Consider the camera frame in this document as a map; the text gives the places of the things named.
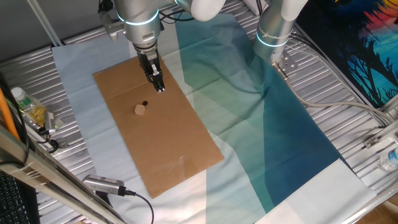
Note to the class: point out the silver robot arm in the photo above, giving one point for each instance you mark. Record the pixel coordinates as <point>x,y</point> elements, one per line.
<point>140,18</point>

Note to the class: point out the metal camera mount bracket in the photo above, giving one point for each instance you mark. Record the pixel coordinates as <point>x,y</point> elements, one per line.
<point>63,145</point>

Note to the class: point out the blue green patterned cloth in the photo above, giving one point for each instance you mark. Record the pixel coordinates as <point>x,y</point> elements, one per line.
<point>248,124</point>

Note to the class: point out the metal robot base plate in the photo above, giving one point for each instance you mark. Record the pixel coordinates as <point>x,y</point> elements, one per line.
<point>289,62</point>

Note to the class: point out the aluminium frame bar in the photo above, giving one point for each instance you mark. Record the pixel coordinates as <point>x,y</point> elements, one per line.
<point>46,183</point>

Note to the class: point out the orange rod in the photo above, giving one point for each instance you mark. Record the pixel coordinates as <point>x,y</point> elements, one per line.
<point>6,115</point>

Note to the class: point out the silver exterior camera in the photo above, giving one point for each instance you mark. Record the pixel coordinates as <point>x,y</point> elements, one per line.
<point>102,184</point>

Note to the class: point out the black camera stand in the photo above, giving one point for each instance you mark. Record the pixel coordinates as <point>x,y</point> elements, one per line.
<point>104,199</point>

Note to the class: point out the black keyboard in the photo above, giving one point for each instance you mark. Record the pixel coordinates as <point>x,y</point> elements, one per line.
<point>12,202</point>

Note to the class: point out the plastic bottle with yellow contents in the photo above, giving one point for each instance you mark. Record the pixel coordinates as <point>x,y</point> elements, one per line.
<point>23,99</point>

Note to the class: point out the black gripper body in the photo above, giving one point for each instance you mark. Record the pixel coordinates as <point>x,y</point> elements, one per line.
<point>149,65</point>

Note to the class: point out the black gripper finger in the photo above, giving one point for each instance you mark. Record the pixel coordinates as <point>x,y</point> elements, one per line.
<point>156,82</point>
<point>161,84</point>

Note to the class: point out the white frame pole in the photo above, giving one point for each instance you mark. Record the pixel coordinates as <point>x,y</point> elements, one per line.
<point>43,21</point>

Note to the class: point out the small metal corner bracket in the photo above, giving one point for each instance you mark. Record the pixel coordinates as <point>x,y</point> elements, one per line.
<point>371,142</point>

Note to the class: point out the clear water bottle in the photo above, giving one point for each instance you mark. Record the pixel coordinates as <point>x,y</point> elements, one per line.
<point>388,160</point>

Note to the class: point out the colourful sunset tree poster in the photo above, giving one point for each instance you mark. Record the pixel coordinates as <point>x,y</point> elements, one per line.
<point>357,46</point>

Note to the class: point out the clear tape patch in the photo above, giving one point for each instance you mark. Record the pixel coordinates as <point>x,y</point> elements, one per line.
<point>180,163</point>

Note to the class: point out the brown cardboard sheet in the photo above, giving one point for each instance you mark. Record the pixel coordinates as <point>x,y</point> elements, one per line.
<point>155,140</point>

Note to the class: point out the small wooden block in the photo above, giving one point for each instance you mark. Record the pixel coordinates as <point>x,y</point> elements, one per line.
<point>140,110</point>

